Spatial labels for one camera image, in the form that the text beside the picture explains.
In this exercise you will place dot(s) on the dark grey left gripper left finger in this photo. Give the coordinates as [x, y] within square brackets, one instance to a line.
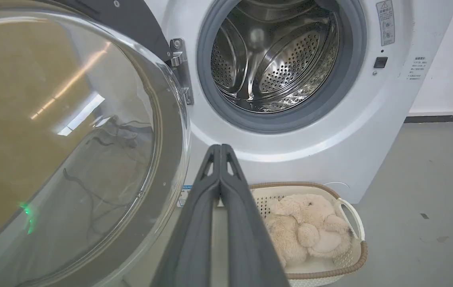
[188, 239]

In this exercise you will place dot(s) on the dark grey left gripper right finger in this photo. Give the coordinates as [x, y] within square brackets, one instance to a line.
[250, 247]

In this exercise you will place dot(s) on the white front-load washing machine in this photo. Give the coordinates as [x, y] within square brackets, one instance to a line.
[330, 131]

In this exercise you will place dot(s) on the glass washer door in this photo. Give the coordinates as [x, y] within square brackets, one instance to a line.
[63, 139]

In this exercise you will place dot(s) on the metal door hinge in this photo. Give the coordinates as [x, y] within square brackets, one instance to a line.
[181, 67]

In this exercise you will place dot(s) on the black door latch slot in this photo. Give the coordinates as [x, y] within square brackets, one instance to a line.
[380, 62]

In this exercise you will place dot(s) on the blue and white sticker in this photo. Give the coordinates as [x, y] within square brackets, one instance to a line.
[183, 195]

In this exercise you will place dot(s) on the cream plush teddy bear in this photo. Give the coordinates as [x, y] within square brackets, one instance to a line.
[310, 229]

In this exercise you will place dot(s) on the white woven laundry basket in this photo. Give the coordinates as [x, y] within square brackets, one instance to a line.
[350, 255]

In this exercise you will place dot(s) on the stainless steel washer drum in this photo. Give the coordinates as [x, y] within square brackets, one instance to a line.
[274, 56]

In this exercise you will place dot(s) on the grey warning sticker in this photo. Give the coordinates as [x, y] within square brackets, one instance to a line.
[385, 22]

